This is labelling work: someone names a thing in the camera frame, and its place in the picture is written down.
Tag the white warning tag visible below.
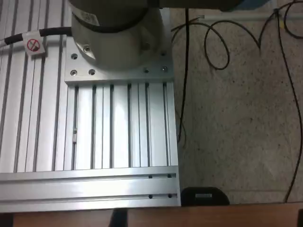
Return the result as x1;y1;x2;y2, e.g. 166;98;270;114
22;30;45;57

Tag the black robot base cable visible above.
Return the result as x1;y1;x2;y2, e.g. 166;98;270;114
0;26;73;52

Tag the thin black power cable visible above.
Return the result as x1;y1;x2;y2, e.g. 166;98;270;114
177;8;190;145

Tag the thin dark metal strip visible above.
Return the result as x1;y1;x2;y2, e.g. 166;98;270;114
110;208;130;227

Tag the aluminium robot mounting plate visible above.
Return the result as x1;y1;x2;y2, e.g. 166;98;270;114
64;35;175;86

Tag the white floor cable duct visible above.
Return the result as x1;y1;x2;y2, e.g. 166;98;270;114
204;14;303;21

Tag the aluminium slotted robot stand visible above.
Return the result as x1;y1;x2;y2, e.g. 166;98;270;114
0;0;182;213

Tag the black floor box with label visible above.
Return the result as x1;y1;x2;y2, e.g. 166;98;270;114
181;186;231;206

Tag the thin black floor cable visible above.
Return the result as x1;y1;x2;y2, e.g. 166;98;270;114
273;7;299;203
204;8;281;71
283;0;303;40

